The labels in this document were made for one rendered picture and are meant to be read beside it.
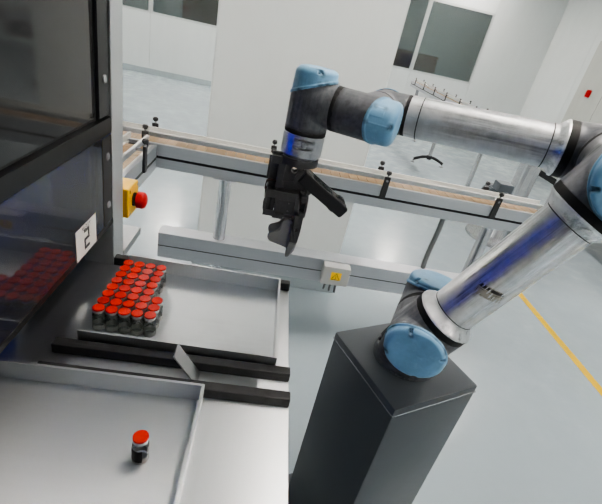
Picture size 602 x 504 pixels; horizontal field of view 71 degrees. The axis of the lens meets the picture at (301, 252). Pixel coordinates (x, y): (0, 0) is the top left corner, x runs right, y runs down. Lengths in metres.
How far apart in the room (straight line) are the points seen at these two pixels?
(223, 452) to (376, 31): 1.94
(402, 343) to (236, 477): 0.36
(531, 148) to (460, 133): 0.12
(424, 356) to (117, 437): 0.51
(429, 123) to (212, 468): 0.66
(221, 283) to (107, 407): 0.39
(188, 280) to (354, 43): 1.55
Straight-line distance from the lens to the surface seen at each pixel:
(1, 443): 0.72
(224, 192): 1.76
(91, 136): 0.82
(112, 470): 0.67
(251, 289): 0.98
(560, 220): 0.72
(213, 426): 0.70
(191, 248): 1.88
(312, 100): 0.74
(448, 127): 0.82
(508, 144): 0.82
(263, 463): 0.68
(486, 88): 9.62
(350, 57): 2.22
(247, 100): 2.23
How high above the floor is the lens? 1.43
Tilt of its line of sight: 28 degrees down
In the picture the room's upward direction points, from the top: 13 degrees clockwise
